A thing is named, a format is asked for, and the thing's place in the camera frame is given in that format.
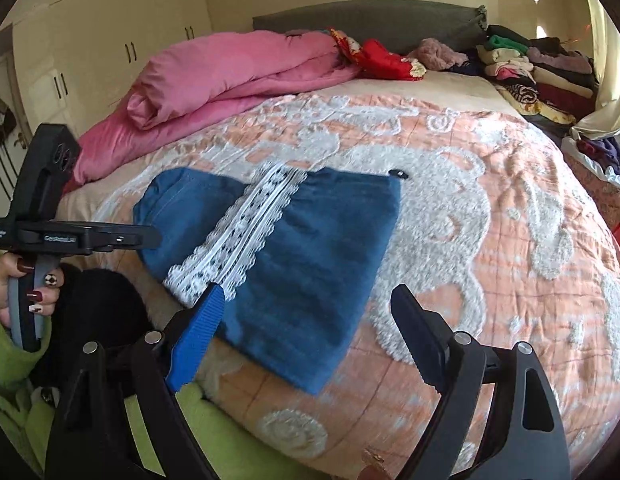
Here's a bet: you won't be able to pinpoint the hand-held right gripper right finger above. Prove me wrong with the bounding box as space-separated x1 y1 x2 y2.
390 284 573 480

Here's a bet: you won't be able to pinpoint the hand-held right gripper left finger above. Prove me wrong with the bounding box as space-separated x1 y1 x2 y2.
45 282 225 480

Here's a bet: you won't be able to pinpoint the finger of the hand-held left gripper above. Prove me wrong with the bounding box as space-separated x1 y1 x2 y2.
97 226 162 252

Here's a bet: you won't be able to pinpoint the blue denim pants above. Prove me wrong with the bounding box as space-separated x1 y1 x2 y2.
132 162 409 395

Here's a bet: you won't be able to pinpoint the person's left hand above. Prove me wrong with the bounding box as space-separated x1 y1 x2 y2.
0 252 64 332

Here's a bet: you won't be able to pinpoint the person's right hand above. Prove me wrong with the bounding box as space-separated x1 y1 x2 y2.
359 449 397 480

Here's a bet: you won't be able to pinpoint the black fuzzy garment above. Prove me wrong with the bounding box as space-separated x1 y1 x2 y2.
55 267 147 357

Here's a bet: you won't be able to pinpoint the dark hanging bag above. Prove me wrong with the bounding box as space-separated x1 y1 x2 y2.
0 85 18 155

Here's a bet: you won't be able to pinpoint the peach and white patterned blanket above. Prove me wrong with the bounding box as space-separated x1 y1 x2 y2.
57 89 620 480

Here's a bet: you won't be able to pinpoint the green fleece garment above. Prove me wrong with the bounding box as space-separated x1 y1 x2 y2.
0 350 321 480

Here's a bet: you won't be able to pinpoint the pink quilt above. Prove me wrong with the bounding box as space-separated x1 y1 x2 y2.
62 30 363 196

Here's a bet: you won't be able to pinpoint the cream wardrobe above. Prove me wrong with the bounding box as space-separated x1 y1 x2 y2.
12 0 213 141

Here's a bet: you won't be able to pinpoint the purple clothes pile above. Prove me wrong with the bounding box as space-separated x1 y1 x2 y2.
562 135 620 191

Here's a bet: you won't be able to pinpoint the red floral cloth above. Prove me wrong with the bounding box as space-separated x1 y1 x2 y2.
330 27 427 82

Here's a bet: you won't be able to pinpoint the mauve fuzzy garment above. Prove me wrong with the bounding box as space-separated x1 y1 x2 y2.
407 37 468 72

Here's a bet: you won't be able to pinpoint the stack of folded clothes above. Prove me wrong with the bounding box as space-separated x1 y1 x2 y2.
460 24 598 131

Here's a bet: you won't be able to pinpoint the cream curtain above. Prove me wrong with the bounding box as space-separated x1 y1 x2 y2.
570 0 620 141

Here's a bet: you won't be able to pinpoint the grey headboard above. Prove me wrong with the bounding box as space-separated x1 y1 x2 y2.
252 0 489 56

